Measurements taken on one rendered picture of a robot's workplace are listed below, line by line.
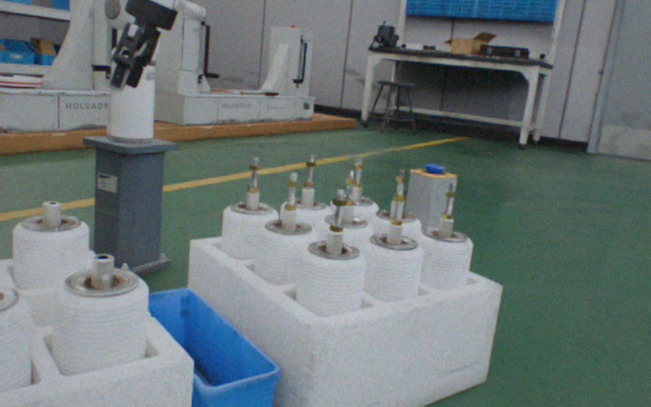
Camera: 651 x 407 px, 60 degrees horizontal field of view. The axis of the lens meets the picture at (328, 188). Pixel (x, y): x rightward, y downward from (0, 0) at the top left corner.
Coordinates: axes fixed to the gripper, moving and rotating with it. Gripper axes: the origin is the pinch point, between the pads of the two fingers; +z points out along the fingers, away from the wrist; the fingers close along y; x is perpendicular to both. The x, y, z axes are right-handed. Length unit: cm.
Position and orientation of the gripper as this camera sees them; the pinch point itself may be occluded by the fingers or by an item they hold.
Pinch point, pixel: (124, 84)
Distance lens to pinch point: 98.5
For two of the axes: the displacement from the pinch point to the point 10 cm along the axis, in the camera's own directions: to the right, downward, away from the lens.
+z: -4.1, 8.9, 1.9
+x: 9.1, 3.8, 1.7
